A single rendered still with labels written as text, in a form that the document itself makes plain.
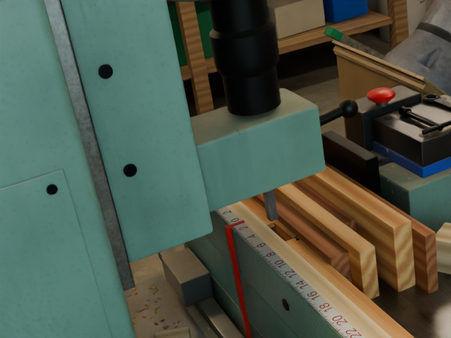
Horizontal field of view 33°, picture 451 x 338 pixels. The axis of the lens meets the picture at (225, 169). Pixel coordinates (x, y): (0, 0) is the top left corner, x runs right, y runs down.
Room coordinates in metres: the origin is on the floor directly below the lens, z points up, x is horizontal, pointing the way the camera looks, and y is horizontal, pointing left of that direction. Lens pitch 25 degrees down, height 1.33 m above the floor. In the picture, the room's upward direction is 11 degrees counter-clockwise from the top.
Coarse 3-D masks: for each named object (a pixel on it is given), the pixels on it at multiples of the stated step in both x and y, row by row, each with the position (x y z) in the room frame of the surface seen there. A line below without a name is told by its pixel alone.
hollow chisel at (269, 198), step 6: (264, 192) 0.67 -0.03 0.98; (270, 192) 0.67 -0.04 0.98; (264, 198) 0.67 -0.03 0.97; (270, 198) 0.67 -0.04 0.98; (264, 204) 0.67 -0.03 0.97; (270, 204) 0.67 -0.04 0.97; (276, 204) 0.67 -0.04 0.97; (270, 210) 0.67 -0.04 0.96; (276, 210) 0.67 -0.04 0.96; (270, 216) 0.67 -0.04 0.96; (276, 216) 0.67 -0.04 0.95
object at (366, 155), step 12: (324, 144) 0.75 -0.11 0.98; (336, 144) 0.73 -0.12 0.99; (348, 144) 0.72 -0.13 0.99; (324, 156) 0.75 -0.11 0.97; (336, 156) 0.73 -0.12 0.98; (348, 156) 0.70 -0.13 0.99; (360, 156) 0.68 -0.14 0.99; (372, 156) 0.68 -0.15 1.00; (336, 168) 0.73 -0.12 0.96; (348, 168) 0.71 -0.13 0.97; (360, 168) 0.68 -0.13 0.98; (372, 168) 0.68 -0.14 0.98; (360, 180) 0.69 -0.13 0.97; (372, 180) 0.67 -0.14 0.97
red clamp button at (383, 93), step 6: (372, 90) 0.78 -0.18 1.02; (378, 90) 0.78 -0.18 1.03; (384, 90) 0.77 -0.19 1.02; (390, 90) 0.77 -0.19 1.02; (372, 96) 0.77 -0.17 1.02; (378, 96) 0.76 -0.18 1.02; (384, 96) 0.76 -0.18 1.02; (390, 96) 0.76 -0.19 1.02; (378, 102) 0.76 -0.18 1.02; (384, 102) 0.76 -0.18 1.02
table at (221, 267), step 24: (192, 240) 0.80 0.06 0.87; (216, 264) 0.73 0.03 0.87; (384, 288) 0.59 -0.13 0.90; (408, 288) 0.58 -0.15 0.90; (264, 312) 0.61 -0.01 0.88; (408, 312) 0.55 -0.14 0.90; (432, 312) 0.54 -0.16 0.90; (264, 336) 0.62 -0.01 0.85; (288, 336) 0.56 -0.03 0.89; (432, 336) 0.51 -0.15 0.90
